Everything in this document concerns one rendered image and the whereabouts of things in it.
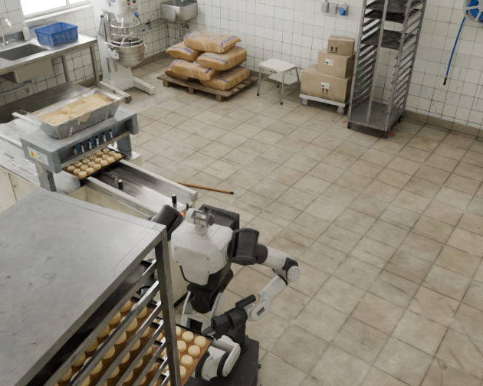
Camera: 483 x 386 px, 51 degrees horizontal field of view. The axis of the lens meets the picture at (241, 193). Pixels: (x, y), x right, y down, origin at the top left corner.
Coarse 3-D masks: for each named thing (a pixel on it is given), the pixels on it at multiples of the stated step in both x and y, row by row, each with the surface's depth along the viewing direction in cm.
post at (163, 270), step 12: (156, 228) 145; (156, 252) 150; (168, 252) 152; (156, 264) 153; (168, 264) 153; (168, 276) 156; (168, 288) 157; (168, 300) 160; (168, 312) 163; (168, 324) 166; (168, 336) 170; (168, 348) 174; (168, 360) 177; (180, 384) 187
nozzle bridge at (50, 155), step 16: (128, 112) 361; (96, 128) 339; (112, 128) 357; (128, 128) 366; (32, 144) 321; (48, 144) 320; (64, 144) 320; (128, 144) 379; (32, 160) 331; (48, 160) 318; (64, 160) 330; (48, 176) 329
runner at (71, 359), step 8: (152, 264) 151; (152, 272) 152; (144, 280) 148; (136, 288) 145; (128, 296) 142; (120, 304) 139; (112, 312) 136; (104, 320) 134; (96, 328) 131; (88, 336) 128; (96, 336) 132; (80, 344) 126; (88, 344) 129; (80, 352) 127; (72, 360) 124; (64, 368) 122; (56, 376) 120; (48, 384) 118
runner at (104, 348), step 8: (152, 288) 159; (144, 296) 156; (152, 296) 155; (136, 304) 153; (144, 304) 152; (136, 312) 149; (128, 320) 145; (120, 328) 142; (112, 336) 140; (104, 344) 141; (112, 344) 140; (96, 352) 138; (104, 352) 137; (96, 360) 134; (88, 368) 132; (80, 376) 129; (72, 384) 127
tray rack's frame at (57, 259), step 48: (48, 192) 160; (0, 240) 140; (48, 240) 140; (96, 240) 141; (144, 240) 141; (0, 288) 125; (48, 288) 125; (96, 288) 125; (0, 336) 113; (48, 336) 113; (0, 384) 102
